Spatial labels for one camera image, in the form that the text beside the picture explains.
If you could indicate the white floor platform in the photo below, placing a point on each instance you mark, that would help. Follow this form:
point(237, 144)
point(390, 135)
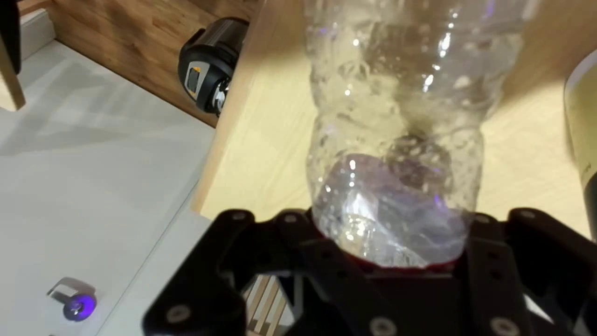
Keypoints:
point(94, 187)

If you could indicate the black device with display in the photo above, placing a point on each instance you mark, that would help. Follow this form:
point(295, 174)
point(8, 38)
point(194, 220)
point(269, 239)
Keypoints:
point(211, 67)

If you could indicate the small device purple light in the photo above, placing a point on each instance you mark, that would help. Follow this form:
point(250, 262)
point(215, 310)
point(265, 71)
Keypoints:
point(73, 299)

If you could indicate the wooden furniture leg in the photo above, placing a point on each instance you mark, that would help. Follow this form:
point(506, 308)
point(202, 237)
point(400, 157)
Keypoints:
point(11, 75)

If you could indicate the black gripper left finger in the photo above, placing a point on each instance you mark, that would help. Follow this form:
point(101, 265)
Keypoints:
point(206, 273)

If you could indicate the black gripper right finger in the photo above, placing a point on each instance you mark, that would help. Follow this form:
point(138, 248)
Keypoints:
point(534, 267)

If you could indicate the clear plastic bottle red label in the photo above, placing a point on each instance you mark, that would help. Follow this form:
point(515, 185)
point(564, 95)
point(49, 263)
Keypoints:
point(398, 123)

